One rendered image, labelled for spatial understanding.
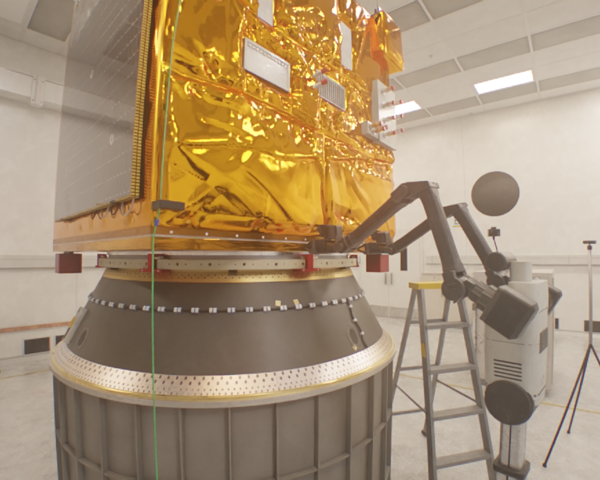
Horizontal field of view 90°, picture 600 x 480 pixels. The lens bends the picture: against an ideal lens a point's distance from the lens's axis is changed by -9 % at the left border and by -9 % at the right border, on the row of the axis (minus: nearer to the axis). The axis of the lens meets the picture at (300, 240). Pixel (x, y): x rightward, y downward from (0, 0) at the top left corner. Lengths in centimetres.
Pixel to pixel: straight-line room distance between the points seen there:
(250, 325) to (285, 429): 46
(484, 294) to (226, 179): 103
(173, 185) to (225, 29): 75
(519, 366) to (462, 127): 851
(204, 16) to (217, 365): 145
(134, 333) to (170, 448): 51
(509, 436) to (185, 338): 132
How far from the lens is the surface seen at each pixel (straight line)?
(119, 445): 175
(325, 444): 172
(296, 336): 158
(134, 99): 145
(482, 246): 160
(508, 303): 111
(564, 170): 895
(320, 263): 175
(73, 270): 273
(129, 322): 172
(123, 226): 151
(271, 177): 158
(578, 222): 879
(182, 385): 150
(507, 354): 131
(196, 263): 160
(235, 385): 146
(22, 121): 698
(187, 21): 157
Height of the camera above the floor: 173
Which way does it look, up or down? 3 degrees up
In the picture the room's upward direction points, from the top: straight up
